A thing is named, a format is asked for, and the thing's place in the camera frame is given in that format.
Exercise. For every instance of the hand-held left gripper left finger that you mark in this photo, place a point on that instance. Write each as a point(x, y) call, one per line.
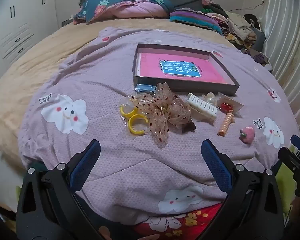
point(86, 165)

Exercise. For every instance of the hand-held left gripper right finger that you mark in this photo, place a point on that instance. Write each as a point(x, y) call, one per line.
point(216, 166)

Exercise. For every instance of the bagged yellow hoop earrings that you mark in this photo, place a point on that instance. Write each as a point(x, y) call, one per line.
point(133, 127)

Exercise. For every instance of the white hair claw clip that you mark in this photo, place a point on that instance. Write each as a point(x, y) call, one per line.
point(202, 106)

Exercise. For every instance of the pearl hair clip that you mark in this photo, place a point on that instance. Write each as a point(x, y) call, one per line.
point(210, 98)

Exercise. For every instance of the sheer beige bow hair clip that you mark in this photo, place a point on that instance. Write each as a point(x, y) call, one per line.
point(162, 107)

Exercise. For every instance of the shallow brown cardboard box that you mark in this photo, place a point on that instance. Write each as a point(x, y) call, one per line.
point(222, 86)

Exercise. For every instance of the yellow-green cloth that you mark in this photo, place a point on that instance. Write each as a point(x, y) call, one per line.
point(286, 187)

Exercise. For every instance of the pink strawberry hair clip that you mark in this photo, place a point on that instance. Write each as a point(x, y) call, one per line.
point(247, 135)

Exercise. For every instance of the brown hair clip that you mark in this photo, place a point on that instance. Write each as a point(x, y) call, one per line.
point(188, 128)

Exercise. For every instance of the red floral cloth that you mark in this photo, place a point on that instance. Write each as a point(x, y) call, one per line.
point(185, 223)

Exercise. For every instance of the purple cloud print blanket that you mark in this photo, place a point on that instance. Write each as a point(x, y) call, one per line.
point(95, 80)

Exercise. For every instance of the small blue packet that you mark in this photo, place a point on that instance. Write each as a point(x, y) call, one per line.
point(145, 88)

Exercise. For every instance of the white striped curtain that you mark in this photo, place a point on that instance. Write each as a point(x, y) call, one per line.
point(287, 42)

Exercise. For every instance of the tan bedsheet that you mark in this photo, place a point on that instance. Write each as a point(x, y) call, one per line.
point(27, 67)

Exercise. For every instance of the pink book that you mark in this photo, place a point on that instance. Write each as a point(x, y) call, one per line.
point(152, 67)

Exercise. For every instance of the pile of clothes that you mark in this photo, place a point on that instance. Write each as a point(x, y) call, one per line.
point(240, 27)

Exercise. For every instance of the striped folded cloth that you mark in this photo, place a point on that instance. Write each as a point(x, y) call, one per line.
point(195, 18)

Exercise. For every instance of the white wardrobe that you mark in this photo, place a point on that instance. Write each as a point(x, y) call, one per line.
point(20, 30)

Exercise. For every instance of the floral teal pink quilt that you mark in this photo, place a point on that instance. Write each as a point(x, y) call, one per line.
point(135, 8)

